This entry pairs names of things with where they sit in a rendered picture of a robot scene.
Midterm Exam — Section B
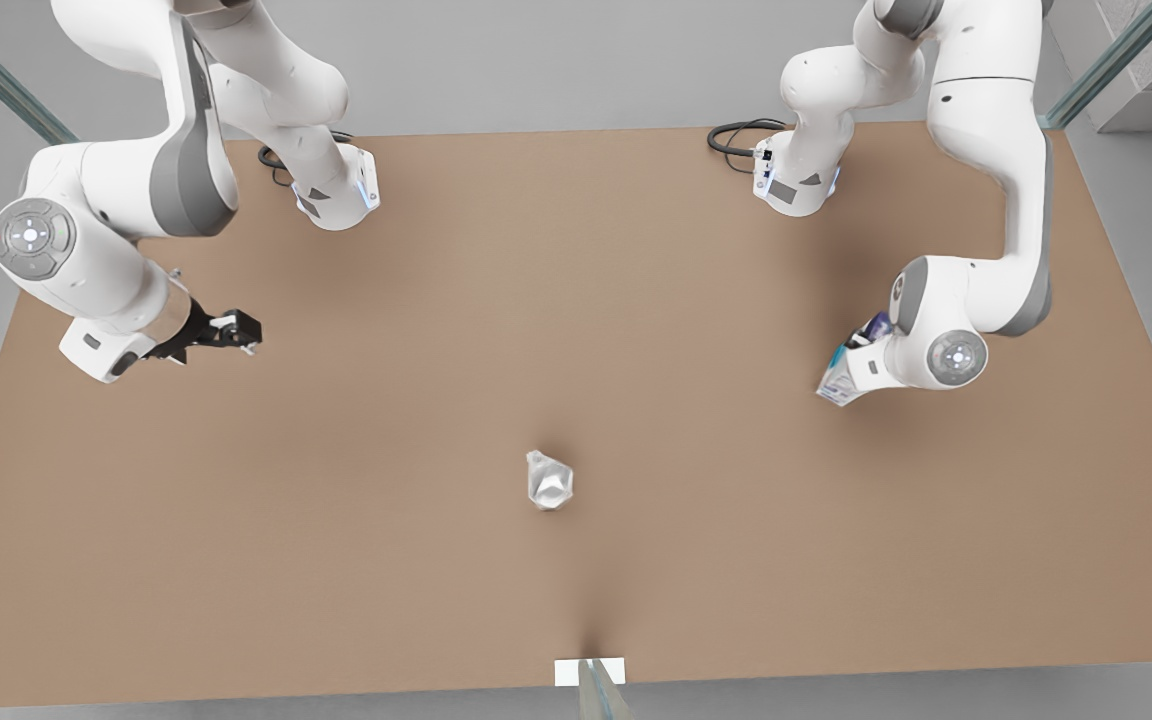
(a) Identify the white carton with teal print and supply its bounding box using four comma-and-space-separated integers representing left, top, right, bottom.
815, 322, 883, 408

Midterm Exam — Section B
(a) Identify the crumpled white cup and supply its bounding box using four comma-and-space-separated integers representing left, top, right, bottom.
525, 450, 575, 512

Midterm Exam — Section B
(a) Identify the black cable loop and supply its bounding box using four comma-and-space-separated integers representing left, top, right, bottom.
257, 130, 355, 189
706, 118, 793, 177

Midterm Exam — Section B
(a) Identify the white post foot plate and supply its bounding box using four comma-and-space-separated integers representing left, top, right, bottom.
554, 658, 627, 688

